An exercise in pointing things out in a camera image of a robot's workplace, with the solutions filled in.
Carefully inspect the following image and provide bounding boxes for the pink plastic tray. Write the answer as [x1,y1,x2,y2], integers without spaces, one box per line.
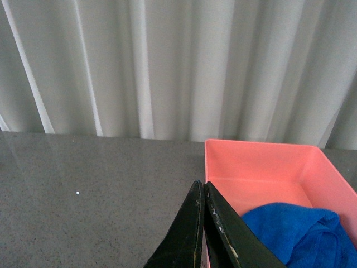
[205,139,356,244]

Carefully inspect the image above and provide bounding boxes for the blue microfiber cloth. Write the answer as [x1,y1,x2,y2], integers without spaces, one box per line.
[242,203,356,267]

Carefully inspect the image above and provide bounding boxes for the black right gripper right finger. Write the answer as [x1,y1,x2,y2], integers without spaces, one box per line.
[204,181,285,267]

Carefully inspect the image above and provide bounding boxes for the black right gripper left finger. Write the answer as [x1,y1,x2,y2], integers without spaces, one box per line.
[145,180,205,267]

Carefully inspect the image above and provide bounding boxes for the white pleated curtain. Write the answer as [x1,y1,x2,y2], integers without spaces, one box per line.
[1,1,356,149]

